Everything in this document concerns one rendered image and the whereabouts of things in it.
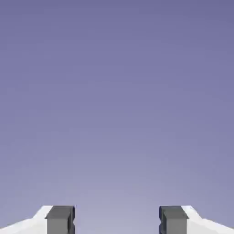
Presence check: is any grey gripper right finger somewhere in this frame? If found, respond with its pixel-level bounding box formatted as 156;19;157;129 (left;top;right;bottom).
159;205;234;234

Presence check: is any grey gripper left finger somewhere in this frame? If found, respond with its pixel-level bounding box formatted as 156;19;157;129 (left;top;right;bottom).
0;205;76;234

